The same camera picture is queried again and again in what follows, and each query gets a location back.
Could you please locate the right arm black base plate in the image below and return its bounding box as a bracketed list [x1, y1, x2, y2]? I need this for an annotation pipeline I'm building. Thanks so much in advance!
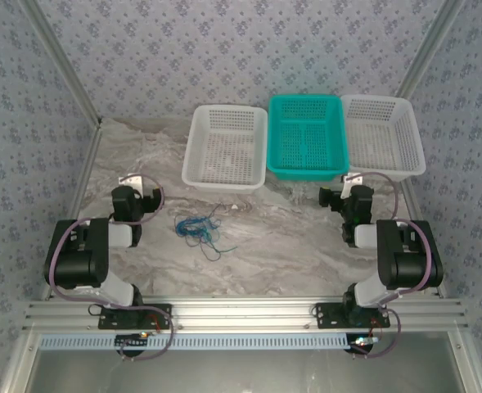
[313, 301, 391, 330]

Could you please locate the white perforated plastic basket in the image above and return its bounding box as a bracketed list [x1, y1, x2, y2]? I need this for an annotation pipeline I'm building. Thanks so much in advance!
[340, 94, 426, 179]
[181, 104, 268, 194]

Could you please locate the blue wire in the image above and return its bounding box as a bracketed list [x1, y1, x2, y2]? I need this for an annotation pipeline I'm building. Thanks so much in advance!
[185, 220, 238, 254]

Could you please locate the teal perforated plastic basket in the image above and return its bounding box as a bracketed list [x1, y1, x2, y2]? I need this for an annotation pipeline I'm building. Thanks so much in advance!
[266, 94, 351, 182]

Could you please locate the pile of cables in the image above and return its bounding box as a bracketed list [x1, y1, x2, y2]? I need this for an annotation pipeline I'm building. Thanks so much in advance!
[173, 215, 215, 242]

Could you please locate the small black controller board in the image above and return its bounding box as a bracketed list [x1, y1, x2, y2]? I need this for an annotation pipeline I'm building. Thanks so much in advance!
[348, 334, 380, 354]
[115, 332, 150, 350]

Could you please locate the white slotted cable duct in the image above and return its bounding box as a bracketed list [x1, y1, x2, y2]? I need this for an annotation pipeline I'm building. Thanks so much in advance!
[38, 332, 349, 351]

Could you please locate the right arm mauve harness cable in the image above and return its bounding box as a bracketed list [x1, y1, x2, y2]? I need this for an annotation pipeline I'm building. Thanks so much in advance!
[345, 171, 441, 359]

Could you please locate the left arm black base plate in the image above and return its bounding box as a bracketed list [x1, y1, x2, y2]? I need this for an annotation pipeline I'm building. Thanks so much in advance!
[97, 303, 173, 331]

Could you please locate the grey metal panel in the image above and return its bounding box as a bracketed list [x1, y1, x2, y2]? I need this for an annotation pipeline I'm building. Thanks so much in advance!
[2, 329, 482, 393]

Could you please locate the aluminium corner post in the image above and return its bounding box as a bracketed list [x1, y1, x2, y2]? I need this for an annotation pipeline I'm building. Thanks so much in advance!
[21, 0, 103, 129]
[395, 0, 469, 102]

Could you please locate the aluminium frame cross rail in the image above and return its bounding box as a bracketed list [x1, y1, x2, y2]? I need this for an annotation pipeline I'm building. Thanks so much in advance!
[22, 297, 469, 332]

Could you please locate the thin purple cable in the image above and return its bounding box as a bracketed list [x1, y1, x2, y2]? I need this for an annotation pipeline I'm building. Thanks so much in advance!
[205, 202, 227, 220]
[199, 235, 222, 263]

